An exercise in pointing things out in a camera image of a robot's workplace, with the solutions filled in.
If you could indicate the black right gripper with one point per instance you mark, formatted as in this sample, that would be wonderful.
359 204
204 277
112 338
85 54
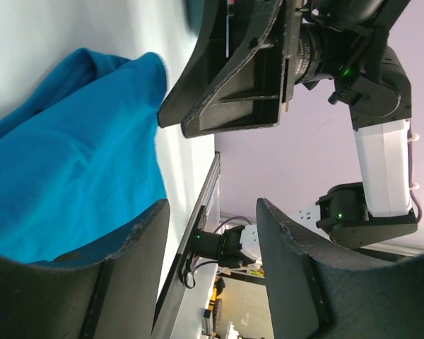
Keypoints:
247 59

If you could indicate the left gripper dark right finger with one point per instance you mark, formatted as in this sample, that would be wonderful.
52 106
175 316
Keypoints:
318 289

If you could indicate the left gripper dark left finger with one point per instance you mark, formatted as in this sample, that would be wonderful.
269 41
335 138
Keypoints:
105 289

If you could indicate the blue t shirt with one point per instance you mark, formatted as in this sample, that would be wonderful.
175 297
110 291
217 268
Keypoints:
78 157

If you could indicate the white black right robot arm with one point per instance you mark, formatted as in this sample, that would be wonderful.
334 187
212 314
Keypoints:
369 78

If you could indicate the aluminium front frame rail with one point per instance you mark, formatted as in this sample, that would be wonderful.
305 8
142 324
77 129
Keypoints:
182 307

